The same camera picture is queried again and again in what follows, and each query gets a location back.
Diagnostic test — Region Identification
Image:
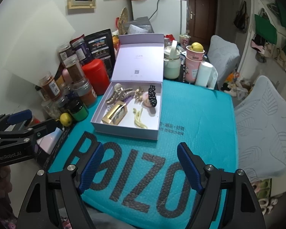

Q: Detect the red cylindrical canister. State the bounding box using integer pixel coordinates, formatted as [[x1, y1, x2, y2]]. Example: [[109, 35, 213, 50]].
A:
[[82, 59, 110, 96]]

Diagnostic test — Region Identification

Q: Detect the labelled amber spice jar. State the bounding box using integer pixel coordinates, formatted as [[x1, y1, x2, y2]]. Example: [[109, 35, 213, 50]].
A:
[[40, 71, 61, 100]]

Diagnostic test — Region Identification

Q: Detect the purple label jar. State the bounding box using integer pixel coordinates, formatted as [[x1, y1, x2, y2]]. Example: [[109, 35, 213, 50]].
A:
[[72, 38, 89, 65]]

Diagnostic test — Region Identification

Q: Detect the green black jar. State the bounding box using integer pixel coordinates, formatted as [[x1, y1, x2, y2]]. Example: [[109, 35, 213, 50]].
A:
[[67, 99, 89, 122]]

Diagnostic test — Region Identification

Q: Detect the white blue power bank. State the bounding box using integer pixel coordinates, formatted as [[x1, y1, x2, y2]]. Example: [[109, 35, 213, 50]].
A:
[[36, 128, 63, 155]]

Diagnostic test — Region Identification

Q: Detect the black snack pouch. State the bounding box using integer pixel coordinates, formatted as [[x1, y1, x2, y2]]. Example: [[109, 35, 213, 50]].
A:
[[84, 29, 116, 77]]

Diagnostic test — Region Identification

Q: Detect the gold box with window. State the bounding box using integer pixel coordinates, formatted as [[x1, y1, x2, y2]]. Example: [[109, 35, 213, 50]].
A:
[[102, 101, 128, 126]]

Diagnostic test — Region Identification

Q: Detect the gold charm keychain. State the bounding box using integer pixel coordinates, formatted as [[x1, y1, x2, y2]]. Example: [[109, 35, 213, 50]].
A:
[[134, 86, 144, 103]]

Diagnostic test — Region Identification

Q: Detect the yellow fruit on cup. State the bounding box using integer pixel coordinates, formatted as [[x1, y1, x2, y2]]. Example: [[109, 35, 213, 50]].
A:
[[191, 42, 204, 52]]

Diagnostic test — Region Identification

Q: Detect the pink round jar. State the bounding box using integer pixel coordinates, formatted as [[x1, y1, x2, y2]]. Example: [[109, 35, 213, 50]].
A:
[[143, 92, 153, 108]]

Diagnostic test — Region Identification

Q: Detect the brown powder clear jar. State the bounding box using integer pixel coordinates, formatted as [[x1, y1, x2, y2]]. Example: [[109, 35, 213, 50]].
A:
[[63, 54, 85, 83]]

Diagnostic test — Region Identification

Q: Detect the yellow green fruit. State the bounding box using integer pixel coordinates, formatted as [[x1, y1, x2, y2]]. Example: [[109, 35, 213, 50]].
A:
[[59, 113, 73, 127]]

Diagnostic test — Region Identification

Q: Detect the white quilted chair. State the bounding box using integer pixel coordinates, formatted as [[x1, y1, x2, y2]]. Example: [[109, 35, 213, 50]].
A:
[[235, 76, 286, 182]]

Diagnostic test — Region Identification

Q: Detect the cream hair claw clip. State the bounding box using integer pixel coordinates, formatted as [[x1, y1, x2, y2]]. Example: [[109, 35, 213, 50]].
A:
[[133, 108, 148, 129]]

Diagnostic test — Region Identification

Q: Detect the pink panda paper cup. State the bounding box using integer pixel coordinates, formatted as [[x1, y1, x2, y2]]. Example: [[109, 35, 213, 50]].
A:
[[185, 45, 205, 83]]

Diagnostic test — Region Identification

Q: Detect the pale green white kettle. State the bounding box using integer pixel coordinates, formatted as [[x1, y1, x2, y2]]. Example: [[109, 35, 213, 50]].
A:
[[163, 40, 181, 80]]

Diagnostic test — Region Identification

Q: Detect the black polka dot scrunchie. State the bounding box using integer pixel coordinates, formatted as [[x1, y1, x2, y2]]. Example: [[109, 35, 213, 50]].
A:
[[148, 85, 157, 108]]

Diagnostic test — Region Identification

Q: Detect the white refrigerator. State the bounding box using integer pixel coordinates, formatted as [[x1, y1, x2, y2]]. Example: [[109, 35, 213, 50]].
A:
[[131, 0, 187, 41]]

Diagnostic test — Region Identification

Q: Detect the lavender open gift box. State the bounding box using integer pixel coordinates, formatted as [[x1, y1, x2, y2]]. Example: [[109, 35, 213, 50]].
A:
[[91, 33, 164, 140]]

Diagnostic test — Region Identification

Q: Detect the orange powder clear jar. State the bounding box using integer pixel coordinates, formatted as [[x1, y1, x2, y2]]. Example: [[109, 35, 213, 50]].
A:
[[73, 79, 97, 107]]

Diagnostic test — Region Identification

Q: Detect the brown door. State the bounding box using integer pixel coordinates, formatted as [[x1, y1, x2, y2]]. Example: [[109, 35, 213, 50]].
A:
[[188, 0, 218, 49]]

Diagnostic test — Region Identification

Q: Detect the operator left hand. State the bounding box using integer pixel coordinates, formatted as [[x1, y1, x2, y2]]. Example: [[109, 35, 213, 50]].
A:
[[0, 166, 13, 198]]

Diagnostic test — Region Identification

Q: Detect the teal bubble mailer mat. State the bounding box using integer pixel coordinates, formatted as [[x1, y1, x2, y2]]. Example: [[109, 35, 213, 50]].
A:
[[49, 81, 238, 228]]

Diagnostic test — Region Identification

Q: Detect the beige large hair claw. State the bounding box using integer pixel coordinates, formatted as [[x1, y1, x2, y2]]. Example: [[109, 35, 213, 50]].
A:
[[105, 83, 135, 105]]

